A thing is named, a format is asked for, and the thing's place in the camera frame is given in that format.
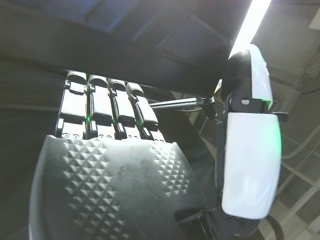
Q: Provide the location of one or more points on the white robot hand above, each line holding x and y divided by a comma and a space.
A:
112, 187

